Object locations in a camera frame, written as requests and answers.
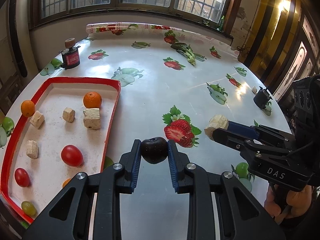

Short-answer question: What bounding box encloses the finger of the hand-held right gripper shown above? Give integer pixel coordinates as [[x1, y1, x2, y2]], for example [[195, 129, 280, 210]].
[[228, 121, 296, 148], [212, 127, 255, 156]]

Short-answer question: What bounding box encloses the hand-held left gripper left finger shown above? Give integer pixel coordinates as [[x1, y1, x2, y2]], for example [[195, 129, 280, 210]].
[[22, 139, 142, 240]]

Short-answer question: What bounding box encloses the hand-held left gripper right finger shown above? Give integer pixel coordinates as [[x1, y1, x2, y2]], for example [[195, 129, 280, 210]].
[[167, 139, 287, 240]]

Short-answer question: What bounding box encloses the dark purple plum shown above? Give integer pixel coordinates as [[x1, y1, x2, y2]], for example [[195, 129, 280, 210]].
[[140, 137, 168, 165]]

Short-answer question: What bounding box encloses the red rimmed white tray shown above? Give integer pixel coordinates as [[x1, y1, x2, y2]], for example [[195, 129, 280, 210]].
[[0, 77, 122, 224]]

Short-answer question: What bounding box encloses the green grape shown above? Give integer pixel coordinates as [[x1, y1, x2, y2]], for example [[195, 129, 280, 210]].
[[21, 201, 37, 217]]

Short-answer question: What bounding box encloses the person's right hand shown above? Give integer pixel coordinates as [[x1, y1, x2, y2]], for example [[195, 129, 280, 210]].
[[264, 185, 313, 224]]

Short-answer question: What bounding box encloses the small black device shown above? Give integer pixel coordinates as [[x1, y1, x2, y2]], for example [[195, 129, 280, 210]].
[[253, 86, 272, 110]]

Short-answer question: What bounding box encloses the large beige foam block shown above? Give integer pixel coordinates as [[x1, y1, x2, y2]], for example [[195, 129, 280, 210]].
[[83, 108, 101, 130]]

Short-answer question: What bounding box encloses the large red tomato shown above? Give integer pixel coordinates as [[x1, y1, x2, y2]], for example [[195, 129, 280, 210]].
[[61, 144, 84, 167]]

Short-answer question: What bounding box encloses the fruit print plastic tablecloth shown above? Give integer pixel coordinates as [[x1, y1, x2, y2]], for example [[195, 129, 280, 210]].
[[0, 22, 295, 240]]

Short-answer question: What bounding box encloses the yellow wooden door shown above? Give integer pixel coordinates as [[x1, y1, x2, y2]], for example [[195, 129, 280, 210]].
[[244, 0, 320, 100]]

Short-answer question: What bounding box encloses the green bok choy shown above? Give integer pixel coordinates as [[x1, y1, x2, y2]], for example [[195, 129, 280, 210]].
[[170, 42, 198, 67]]

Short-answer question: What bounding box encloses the small red tomato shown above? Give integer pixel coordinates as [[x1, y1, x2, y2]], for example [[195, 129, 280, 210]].
[[14, 168, 31, 188]]

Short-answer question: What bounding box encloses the black device with red label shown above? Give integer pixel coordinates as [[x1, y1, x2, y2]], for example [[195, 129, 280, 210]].
[[59, 38, 81, 70]]

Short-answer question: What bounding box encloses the white standing air conditioner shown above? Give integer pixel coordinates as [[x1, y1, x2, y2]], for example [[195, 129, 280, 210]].
[[6, 0, 40, 78]]

